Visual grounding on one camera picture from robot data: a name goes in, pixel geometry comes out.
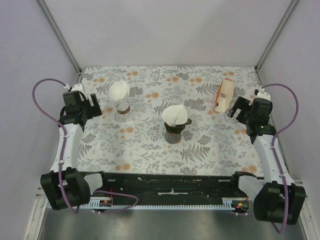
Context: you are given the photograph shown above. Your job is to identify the glass carafe with brown band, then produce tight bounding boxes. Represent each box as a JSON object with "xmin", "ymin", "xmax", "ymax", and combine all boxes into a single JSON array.
[{"xmin": 164, "ymin": 131, "xmax": 182, "ymax": 145}]

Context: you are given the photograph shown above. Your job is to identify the dark olive glass dripper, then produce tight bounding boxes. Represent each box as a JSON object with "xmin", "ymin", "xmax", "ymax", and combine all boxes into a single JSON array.
[{"xmin": 164, "ymin": 118, "xmax": 192, "ymax": 135}]

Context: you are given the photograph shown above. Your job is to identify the white paper coffee filter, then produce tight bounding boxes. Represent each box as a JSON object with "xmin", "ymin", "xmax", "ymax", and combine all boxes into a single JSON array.
[{"xmin": 108, "ymin": 80, "xmax": 130, "ymax": 101}]

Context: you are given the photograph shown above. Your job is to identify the clear glass dripper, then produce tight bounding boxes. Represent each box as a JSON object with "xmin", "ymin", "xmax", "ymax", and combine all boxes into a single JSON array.
[{"xmin": 110, "ymin": 91, "xmax": 130, "ymax": 115}]

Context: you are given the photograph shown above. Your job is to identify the white cable duct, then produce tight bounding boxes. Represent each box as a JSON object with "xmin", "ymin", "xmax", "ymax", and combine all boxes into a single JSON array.
[{"xmin": 46, "ymin": 197, "xmax": 251, "ymax": 210}]

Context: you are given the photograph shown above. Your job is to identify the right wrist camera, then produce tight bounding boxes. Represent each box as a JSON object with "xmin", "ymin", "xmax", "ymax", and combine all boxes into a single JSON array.
[{"xmin": 254, "ymin": 86, "xmax": 271, "ymax": 101}]

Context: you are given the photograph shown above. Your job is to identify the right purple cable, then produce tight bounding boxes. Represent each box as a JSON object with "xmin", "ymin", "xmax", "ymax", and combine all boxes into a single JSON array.
[{"xmin": 234, "ymin": 83, "xmax": 300, "ymax": 235}]

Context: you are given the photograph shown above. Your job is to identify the aluminium frame post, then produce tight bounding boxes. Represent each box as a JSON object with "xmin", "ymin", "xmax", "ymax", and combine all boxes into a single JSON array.
[
  {"xmin": 254, "ymin": 0, "xmax": 300, "ymax": 73},
  {"xmin": 36, "ymin": 0, "xmax": 82, "ymax": 75}
]

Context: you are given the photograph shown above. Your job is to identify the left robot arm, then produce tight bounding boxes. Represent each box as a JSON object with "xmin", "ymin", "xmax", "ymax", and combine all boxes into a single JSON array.
[{"xmin": 40, "ymin": 85, "xmax": 110, "ymax": 213}]

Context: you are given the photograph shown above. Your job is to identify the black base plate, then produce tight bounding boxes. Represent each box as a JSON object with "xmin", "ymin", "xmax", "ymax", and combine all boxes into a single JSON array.
[{"xmin": 98, "ymin": 172, "xmax": 247, "ymax": 205}]

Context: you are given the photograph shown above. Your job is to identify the right aluminium frame post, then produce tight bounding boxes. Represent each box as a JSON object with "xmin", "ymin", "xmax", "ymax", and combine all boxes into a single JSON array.
[{"xmin": 254, "ymin": 0, "xmax": 300, "ymax": 73}]

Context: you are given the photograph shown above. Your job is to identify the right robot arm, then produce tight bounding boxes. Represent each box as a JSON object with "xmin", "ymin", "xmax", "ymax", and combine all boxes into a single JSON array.
[{"xmin": 228, "ymin": 96, "xmax": 307, "ymax": 225}]

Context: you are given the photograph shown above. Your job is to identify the left aluminium frame post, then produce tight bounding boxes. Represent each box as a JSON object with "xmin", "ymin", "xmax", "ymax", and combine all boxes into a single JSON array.
[{"xmin": 36, "ymin": 0, "xmax": 82, "ymax": 75}]

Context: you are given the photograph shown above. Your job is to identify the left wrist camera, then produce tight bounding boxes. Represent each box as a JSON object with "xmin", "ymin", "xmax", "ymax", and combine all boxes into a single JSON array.
[{"xmin": 64, "ymin": 83, "xmax": 88, "ymax": 99}]

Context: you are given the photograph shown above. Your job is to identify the floral tablecloth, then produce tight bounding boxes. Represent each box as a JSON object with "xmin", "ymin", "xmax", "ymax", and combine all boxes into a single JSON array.
[{"xmin": 77, "ymin": 66, "xmax": 263, "ymax": 177}]

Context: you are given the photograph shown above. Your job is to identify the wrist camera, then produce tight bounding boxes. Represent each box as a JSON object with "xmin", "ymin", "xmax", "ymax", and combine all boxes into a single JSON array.
[
  {"xmin": 64, "ymin": 83, "xmax": 88, "ymax": 99},
  {"xmin": 254, "ymin": 86, "xmax": 271, "ymax": 101}
]

